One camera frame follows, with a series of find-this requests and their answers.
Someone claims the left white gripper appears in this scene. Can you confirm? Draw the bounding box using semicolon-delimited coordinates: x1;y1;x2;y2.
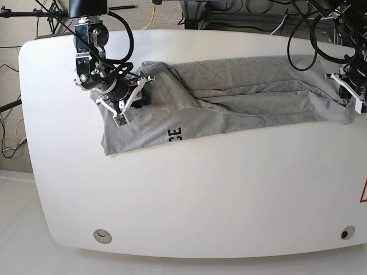
325;67;366;114

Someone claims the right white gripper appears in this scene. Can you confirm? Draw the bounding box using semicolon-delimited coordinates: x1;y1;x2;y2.
96;76;155;127

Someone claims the grey T-shirt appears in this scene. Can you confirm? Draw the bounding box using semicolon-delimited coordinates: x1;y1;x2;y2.
99;56;355;156

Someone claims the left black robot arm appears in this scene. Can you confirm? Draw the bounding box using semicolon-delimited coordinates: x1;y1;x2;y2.
287;1;366;114

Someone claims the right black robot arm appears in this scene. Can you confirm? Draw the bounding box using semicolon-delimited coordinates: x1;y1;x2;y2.
68;1;154;127

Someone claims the black tripod stand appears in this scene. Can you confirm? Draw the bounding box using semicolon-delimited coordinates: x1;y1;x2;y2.
1;1;72;39

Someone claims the right table grommet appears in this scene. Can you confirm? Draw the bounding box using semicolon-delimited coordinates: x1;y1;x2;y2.
340;226;356;240

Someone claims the table grommet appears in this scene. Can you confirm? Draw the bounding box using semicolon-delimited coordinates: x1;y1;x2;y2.
93;229;112;244
340;226;356;240

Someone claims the left table grommet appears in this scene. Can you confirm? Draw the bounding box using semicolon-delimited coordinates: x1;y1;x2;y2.
93;229;112;244

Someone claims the white cable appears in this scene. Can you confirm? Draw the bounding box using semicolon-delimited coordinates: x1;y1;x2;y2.
269;13;289;36

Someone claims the yellow cable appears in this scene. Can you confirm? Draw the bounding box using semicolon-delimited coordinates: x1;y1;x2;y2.
142;0;161;31

